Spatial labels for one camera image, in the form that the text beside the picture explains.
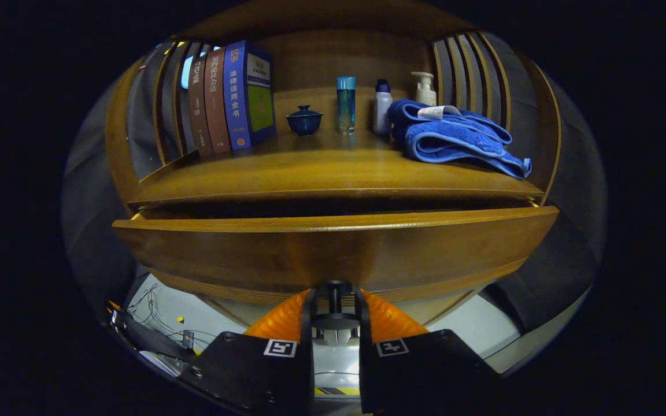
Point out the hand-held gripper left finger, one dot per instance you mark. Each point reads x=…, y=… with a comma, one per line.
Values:
x=258, y=375

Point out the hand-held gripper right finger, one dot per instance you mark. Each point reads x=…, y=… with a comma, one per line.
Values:
x=420, y=370

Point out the wooden drawer with black knob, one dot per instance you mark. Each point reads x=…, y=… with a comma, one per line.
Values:
x=310, y=254

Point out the wooden countertop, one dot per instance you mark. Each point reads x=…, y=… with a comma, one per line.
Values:
x=310, y=170

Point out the wooden cabinet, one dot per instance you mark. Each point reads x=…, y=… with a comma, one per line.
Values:
x=339, y=58

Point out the folded blue towel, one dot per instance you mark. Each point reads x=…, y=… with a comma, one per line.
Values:
x=454, y=141

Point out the dark blue lidded teacup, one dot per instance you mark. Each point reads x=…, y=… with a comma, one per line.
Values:
x=304, y=122

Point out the white bottle with blue cap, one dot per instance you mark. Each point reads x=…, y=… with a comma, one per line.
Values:
x=383, y=112

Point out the tall teal glass bottle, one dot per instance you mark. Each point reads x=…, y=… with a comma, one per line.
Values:
x=346, y=107

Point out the white pump bottle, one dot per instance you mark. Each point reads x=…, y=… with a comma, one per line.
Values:
x=425, y=92

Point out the dark brown book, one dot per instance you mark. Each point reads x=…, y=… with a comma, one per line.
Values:
x=197, y=104

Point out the reddish brown book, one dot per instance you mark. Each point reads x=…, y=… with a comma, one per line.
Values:
x=216, y=98

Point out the thick blue book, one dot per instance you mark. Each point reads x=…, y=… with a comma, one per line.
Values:
x=246, y=92

